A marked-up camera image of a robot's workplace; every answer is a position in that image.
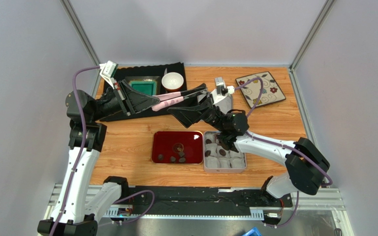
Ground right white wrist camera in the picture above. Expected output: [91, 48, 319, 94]
[211, 77, 235, 105]

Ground floral square plate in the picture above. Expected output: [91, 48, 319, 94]
[235, 71, 286, 108]

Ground red lacquer tray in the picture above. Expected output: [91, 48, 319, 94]
[151, 131, 204, 165]

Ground silver tin lid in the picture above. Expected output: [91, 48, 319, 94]
[217, 95, 233, 114]

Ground green square plate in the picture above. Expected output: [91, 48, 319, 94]
[125, 76, 161, 96]

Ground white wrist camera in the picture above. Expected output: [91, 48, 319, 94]
[211, 77, 235, 105]
[99, 60, 118, 88]

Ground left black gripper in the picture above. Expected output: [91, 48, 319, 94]
[91, 80, 159, 122]

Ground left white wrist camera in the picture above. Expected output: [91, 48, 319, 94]
[99, 60, 118, 88]

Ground pink handled metal tongs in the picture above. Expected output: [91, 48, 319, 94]
[151, 90, 206, 112]

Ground silver tin with paper cups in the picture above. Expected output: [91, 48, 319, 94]
[203, 131, 247, 174]

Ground white bowl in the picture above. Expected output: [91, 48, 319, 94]
[161, 72, 184, 91]

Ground blue plastic bin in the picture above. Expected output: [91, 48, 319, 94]
[242, 227, 262, 236]

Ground black cloth placemat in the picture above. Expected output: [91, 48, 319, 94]
[103, 62, 186, 122]

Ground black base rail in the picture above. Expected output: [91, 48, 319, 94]
[111, 186, 294, 220]

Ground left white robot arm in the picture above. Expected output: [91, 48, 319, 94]
[37, 82, 160, 236]

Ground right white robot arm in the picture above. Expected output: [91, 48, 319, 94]
[167, 92, 330, 201]

